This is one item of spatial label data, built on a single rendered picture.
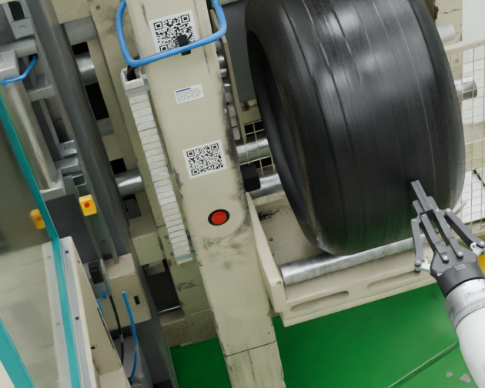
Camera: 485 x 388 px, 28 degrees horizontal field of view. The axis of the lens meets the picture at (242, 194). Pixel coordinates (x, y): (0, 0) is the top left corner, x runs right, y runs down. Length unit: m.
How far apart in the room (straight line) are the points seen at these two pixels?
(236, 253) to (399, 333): 1.12
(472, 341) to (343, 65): 0.52
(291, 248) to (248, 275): 0.17
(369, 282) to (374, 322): 1.02
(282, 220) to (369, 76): 0.68
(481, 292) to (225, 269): 0.67
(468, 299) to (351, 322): 1.53
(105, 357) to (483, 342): 0.76
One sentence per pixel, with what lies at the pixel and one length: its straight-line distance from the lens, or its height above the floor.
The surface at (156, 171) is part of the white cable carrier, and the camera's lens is 1.86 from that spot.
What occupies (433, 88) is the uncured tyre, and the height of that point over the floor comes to 1.36.
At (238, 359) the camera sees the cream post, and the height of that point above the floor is 0.60.
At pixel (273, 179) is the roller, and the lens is 2.22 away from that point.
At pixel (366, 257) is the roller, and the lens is 2.05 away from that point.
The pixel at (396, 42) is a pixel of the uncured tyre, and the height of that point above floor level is 1.42.
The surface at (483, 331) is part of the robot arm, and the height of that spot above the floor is 1.20.
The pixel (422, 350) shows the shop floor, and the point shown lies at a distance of 3.02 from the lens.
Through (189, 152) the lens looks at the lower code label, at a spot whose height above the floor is 1.25.
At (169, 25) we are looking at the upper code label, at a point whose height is 1.53.
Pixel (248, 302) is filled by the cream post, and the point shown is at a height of 0.78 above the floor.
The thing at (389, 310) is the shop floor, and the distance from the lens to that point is 3.11.
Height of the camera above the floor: 2.42
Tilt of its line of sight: 43 degrees down
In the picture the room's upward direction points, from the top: 12 degrees counter-clockwise
